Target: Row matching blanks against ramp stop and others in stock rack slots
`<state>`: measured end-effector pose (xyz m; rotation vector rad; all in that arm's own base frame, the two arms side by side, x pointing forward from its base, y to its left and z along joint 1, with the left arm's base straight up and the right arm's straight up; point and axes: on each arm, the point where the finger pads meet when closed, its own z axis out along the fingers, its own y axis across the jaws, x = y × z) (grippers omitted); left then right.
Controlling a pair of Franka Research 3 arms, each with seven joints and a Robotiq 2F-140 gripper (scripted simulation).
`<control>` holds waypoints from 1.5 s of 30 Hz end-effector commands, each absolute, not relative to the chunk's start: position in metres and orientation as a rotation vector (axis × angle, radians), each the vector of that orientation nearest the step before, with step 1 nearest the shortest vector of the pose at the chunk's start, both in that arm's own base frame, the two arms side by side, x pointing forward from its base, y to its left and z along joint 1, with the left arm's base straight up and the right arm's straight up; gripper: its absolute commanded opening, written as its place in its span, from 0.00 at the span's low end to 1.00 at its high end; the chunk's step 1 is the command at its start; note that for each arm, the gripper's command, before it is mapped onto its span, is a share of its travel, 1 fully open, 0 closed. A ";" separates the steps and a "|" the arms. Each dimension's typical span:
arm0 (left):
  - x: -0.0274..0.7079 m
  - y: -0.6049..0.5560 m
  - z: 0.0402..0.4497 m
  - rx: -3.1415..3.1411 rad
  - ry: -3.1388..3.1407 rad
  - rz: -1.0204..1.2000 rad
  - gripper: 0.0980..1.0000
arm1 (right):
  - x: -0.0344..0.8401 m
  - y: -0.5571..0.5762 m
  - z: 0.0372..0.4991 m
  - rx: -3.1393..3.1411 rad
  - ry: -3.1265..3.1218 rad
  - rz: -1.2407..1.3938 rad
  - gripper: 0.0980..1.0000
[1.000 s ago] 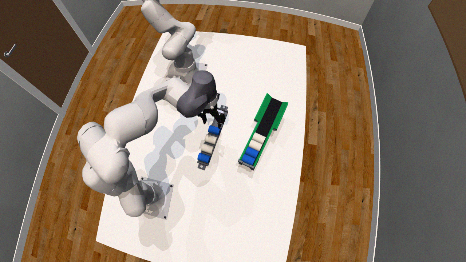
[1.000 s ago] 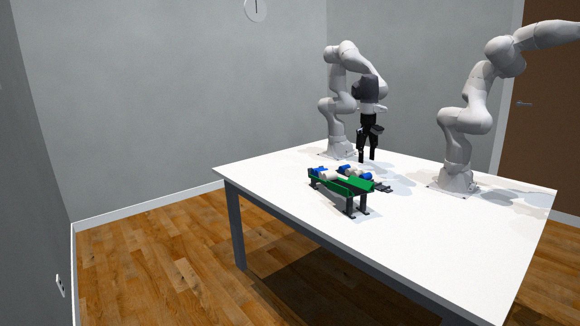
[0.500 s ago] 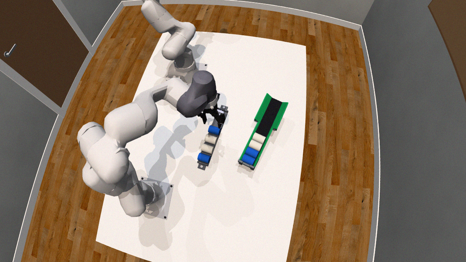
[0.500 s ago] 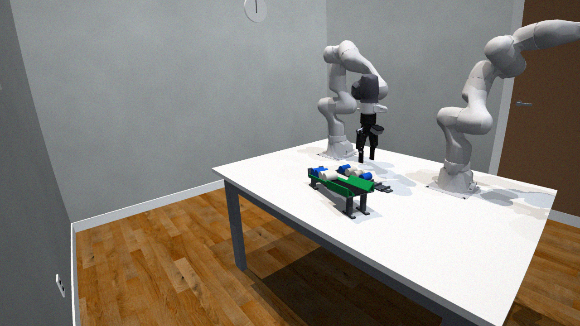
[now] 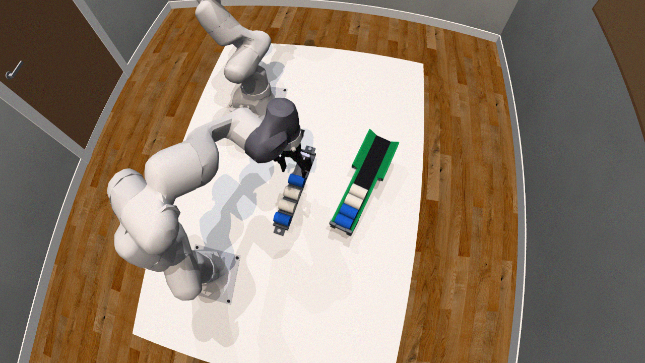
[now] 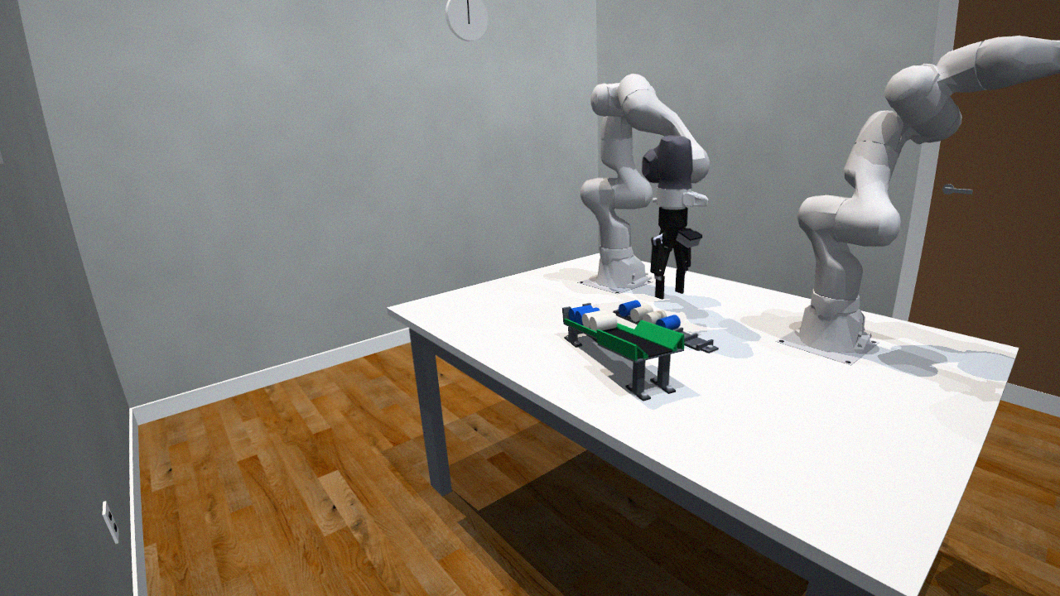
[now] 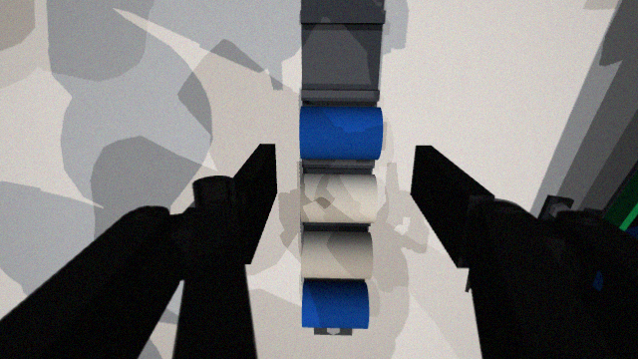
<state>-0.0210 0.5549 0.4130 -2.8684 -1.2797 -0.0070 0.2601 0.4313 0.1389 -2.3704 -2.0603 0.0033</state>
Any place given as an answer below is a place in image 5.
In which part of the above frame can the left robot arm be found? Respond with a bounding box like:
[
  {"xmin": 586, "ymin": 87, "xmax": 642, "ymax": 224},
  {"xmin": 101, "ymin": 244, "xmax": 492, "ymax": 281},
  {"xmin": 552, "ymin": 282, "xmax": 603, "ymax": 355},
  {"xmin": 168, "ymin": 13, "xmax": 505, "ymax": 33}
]
[{"xmin": 195, "ymin": 0, "xmax": 275, "ymax": 117}]

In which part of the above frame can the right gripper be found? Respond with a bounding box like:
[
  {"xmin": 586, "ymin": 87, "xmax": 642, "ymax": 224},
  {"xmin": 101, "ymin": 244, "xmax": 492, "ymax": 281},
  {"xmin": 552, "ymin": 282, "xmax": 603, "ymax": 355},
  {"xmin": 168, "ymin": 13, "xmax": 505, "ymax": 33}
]
[{"xmin": 274, "ymin": 143, "xmax": 312, "ymax": 178}]

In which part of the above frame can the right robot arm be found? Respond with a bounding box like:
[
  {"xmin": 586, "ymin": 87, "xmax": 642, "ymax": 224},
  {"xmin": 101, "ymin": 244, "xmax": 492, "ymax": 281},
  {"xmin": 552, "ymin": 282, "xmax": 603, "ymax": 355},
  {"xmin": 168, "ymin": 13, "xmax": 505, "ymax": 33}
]
[{"xmin": 107, "ymin": 98, "xmax": 305, "ymax": 301}]

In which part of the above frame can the grey cylinder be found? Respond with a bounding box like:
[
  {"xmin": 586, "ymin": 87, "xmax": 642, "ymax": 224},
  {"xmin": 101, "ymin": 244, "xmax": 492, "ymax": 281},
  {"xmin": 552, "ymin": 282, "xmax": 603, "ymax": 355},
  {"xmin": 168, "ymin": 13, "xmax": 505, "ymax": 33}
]
[
  {"xmin": 349, "ymin": 184, "xmax": 368, "ymax": 200},
  {"xmin": 278, "ymin": 199, "xmax": 296, "ymax": 213},
  {"xmin": 283, "ymin": 186, "xmax": 301, "ymax": 200}
]

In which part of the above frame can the blue cylinder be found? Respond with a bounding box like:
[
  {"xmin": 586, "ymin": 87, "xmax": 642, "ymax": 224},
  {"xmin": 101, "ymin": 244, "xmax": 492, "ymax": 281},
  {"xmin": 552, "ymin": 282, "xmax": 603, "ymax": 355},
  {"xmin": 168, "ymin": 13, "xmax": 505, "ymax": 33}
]
[
  {"xmin": 288, "ymin": 173, "xmax": 306, "ymax": 187},
  {"xmin": 273, "ymin": 212, "xmax": 292, "ymax": 226},
  {"xmin": 339, "ymin": 203, "xmax": 359, "ymax": 220},
  {"xmin": 334, "ymin": 213, "xmax": 354, "ymax": 229}
]

